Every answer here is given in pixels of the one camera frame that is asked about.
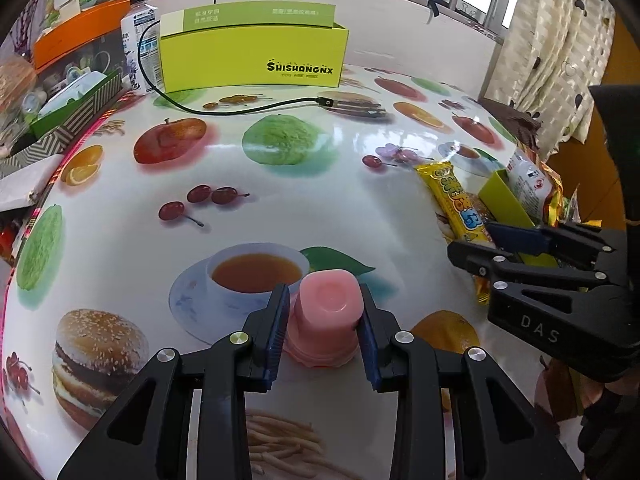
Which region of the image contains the red yellow striped snack bag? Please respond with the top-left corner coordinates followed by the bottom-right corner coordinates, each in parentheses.
top-left (506, 140), bottom-right (566, 228)

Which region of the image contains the person's right forearm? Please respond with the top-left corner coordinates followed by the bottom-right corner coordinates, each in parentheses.
top-left (577, 380), bottom-right (640, 480)

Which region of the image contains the plastic water bottle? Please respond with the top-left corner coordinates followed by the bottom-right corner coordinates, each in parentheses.
top-left (120, 1), bottom-right (162, 96)

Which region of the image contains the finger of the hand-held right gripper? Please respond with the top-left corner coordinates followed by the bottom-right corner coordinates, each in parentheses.
top-left (446, 241), bottom-right (601, 291)
top-left (486, 221), bottom-right (624, 274)

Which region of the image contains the black cable with connector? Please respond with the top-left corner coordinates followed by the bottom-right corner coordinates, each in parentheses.
top-left (137, 22), bottom-right (337, 116)

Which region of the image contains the orange box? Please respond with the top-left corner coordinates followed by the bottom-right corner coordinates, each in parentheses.
top-left (31, 0), bottom-right (132, 68)

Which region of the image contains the green cardboard box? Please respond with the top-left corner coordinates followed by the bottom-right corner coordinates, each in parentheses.
top-left (159, 2), bottom-right (350, 95)

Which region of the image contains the shallow green cardboard tray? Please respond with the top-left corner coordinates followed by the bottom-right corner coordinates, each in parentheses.
top-left (477, 169), bottom-right (561, 268)

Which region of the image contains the pink jelly cup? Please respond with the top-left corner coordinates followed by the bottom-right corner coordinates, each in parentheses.
top-left (284, 269), bottom-right (362, 371)

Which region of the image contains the brown cloth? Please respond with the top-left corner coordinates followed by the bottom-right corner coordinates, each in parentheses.
top-left (482, 99), bottom-right (543, 146)

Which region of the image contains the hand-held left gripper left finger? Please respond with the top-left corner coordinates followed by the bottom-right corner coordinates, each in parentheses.
top-left (57, 283), bottom-right (292, 480)

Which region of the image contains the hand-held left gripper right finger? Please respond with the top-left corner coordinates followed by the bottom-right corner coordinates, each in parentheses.
top-left (356, 283), bottom-right (585, 480)

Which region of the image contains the wooden wardrobe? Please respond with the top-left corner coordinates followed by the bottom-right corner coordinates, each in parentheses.
top-left (550, 10), bottom-right (631, 221)

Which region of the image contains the patterned cream curtain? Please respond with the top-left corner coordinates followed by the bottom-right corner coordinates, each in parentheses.
top-left (480, 0), bottom-right (618, 143)

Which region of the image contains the gold snack bar wrapper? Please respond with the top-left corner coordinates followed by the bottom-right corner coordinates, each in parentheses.
top-left (417, 160), bottom-right (496, 307)

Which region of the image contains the white paper sheet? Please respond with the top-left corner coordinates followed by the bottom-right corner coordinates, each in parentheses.
top-left (0, 154), bottom-right (63, 211)

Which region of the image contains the clear plastic bag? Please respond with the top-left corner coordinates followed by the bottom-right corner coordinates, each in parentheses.
top-left (0, 55), bottom-right (41, 151)

